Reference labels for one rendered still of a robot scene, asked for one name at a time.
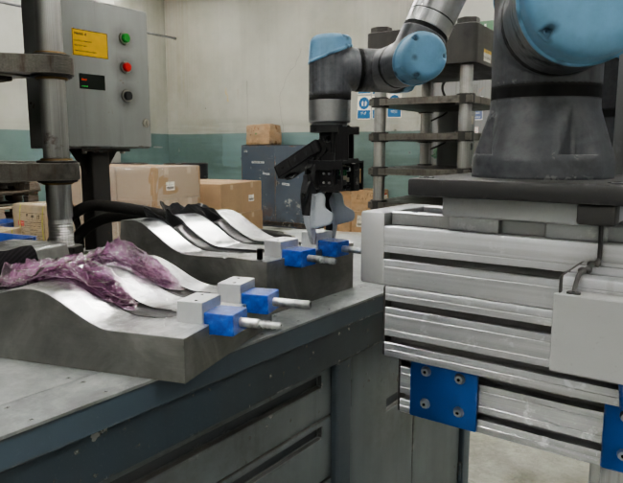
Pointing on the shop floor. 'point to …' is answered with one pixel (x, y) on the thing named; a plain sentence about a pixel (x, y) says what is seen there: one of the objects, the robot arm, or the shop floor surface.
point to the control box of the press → (98, 93)
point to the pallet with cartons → (234, 197)
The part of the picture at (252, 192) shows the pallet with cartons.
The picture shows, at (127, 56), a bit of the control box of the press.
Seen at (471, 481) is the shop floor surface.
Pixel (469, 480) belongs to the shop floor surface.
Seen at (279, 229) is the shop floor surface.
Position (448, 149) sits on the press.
